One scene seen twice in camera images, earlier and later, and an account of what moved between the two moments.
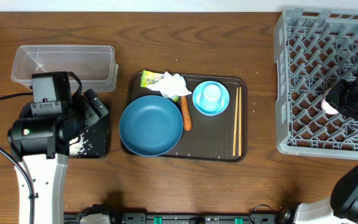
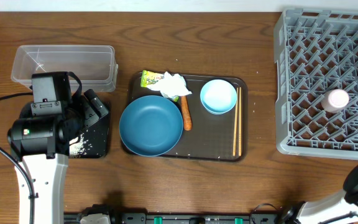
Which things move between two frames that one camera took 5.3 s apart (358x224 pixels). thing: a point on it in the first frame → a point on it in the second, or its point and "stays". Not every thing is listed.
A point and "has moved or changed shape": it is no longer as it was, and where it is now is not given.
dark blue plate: x=150 y=126 stays
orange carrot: x=188 y=122 stays
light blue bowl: x=211 y=98 has moved or changed shape
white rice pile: x=76 y=146 stays
